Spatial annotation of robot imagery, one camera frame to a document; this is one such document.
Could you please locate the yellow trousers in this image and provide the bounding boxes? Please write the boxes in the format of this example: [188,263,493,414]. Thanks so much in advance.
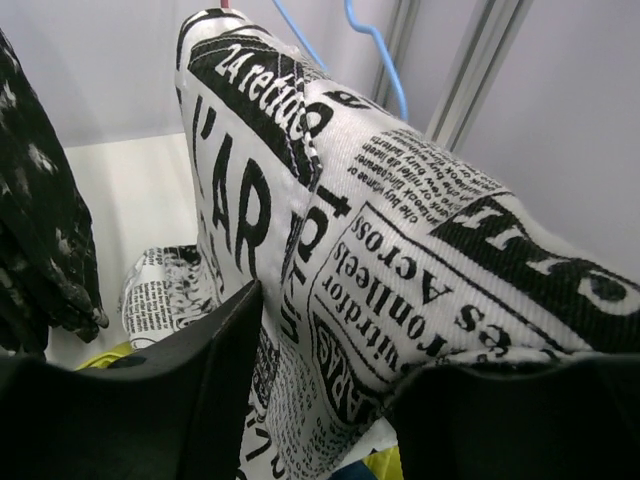
[76,342,133,371]

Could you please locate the blue hanger with navy trousers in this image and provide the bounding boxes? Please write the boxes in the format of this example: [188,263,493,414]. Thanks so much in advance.
[273,1,419,121]

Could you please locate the newsprint patterned trousers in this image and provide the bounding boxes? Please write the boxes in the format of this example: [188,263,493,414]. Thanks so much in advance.
[120,8,639,479]

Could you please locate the navy blue denim trousers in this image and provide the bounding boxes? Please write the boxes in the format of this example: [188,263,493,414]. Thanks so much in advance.
[330,461,377,480]

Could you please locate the black white patterned trousers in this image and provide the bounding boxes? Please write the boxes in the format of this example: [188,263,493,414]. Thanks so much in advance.
[1,38,109,358]

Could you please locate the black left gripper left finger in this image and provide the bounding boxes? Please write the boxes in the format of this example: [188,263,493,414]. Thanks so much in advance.
[1,281,263,479]

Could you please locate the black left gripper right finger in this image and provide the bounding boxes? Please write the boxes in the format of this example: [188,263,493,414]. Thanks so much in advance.
[392,354,639,479]

